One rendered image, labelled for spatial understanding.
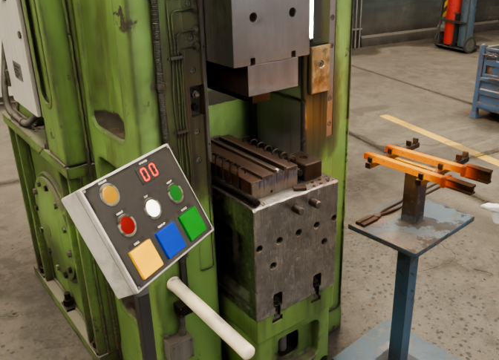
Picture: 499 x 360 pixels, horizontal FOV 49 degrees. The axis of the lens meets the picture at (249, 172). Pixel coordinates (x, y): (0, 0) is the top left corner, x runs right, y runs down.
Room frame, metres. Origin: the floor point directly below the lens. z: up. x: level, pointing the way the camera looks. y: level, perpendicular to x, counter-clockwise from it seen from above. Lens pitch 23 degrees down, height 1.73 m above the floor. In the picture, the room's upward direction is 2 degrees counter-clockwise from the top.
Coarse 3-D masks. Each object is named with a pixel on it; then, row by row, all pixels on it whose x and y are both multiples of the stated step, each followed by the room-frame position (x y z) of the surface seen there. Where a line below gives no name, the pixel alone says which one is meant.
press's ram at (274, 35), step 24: (216, 0) 1.67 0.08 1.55; (240, 0) 1.62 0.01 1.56; (264, 0) 1.68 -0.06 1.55; (288, 0) 1.73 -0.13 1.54; (216, 24) 1.68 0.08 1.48; (240, 24) 1.62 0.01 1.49; (264, 24) 1.68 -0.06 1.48; (288, 24) 1.73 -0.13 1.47; (216, 48) 1.68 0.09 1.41; (240, 48) 1.62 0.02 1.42; (264, 48) 1.67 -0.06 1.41; (288, 48) 1.73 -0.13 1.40
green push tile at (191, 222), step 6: (192, 210) 1.35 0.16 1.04; (180, 216) 1.30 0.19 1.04; (186, 216) 1.32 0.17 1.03; (192, 216) 1.33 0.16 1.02; (198, 216) 1.35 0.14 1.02; (180, 222) 1.30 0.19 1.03; (186, 222) 1.30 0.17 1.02; (192, 222) 1.32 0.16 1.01; (198, 222) 1.34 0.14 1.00; (186, 228) 1.29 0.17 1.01; (192, 228) 1.31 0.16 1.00; (198, 228) 1.32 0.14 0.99; (204, 228) 1.34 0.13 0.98; (186, 234) 1.29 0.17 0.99; (192, 234) 1.29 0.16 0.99; (198, 234) 1.31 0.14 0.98
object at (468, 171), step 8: (400, 152) 1.89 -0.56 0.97; (408, 152) 1.87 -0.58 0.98; (416, 152) 1.87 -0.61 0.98; (424, 160) 1.82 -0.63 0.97; (432, 160) 1.80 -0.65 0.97; (440, 160) 1.78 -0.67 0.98; (448, 160) 1.78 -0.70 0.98; (448, 168) 1.75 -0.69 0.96; (456, 168) 1.73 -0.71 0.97; (464, 168) 1.70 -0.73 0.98; (472, 168) 1.69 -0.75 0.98; (480, 168) 1.68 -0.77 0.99; (488, 168) 1.67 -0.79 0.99; (464, 176) 1.70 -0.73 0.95; (472, 176) 1.69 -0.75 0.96; (480, 176) 1.67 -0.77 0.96; (488, 176) 1.65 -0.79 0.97
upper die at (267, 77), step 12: (288, 60) 1.73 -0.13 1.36; (216, 72) 1.78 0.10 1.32; (228, 72) 1.72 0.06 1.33; (240, 72) 1.67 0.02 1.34; (252, 72) 1.65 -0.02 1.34; (264, 72) 1.67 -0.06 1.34; (276, 72) 1.70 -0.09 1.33; (288, 72) 1.73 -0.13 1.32; (216, 84) 1.78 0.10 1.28; (228, 84) 1.72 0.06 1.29; (240, 84) 1.67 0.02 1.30; (252, 84) 1.65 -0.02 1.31; (264, 84) 1.67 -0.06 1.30; (276, 84) 1.70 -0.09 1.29; (288, 84) 1.73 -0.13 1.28
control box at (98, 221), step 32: (160, 160) 1.38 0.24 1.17; (96, 192) 1.17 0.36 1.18; (128, 192) 1.24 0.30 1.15; (160, 192) 1.31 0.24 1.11; (192, 192) 1.40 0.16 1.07; (96, 224) 1.13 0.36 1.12; (160, 224) 1.25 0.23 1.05; (96, 256) 1.13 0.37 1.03; (128, 256) 1.12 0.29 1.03; (160, 256) 1.19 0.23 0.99; (128, 288) 1.09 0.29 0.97
